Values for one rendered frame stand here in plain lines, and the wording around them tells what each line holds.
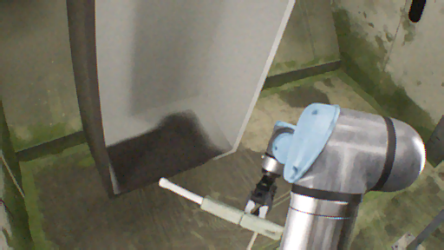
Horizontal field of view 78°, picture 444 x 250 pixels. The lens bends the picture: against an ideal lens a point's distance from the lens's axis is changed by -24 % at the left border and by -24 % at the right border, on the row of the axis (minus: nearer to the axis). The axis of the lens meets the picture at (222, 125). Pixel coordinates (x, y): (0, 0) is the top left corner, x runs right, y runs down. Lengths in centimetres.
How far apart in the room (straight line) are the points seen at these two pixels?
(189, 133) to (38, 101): 102
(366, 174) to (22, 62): 197
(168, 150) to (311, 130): 112
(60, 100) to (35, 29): 48
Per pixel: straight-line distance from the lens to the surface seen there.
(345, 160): 46
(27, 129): 215
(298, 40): 277
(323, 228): 47
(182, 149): 152
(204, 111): 166
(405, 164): 50
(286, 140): 102
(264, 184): 117
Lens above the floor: 159
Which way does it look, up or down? 42 degrees down
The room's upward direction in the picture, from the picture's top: 7 degrees clockwise
